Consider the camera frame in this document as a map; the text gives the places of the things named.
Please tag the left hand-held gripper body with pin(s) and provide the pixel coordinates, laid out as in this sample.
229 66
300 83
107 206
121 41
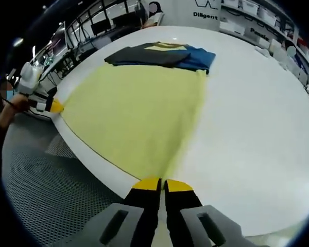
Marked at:
29 79

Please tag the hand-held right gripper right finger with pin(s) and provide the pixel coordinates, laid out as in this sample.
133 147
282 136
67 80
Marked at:
180 218

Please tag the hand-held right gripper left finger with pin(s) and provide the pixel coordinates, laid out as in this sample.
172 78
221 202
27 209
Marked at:
141 218

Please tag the yellow garment with blue and dark sleeves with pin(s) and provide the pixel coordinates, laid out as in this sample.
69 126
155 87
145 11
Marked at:
134 103

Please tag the person's left hand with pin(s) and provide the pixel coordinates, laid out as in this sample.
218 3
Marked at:
20 104

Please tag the white framed display screen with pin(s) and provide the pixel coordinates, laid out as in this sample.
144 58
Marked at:
59 38

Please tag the office desk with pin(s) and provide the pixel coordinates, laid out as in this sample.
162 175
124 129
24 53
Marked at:
108 38

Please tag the black computer monitor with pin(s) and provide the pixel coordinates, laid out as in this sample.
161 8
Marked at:
101 27
125 20

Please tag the grey mesh office chair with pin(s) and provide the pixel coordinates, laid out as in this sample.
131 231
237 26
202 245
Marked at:
54 193

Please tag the small white object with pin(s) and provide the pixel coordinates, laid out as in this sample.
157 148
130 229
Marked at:
262 51

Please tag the white flat box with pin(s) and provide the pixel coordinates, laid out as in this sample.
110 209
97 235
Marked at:
232 28

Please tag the grey metal shelving rack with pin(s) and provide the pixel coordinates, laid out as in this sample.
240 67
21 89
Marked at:
280 31

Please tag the white storage bin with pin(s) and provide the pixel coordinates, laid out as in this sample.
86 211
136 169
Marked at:
249 6
267 15

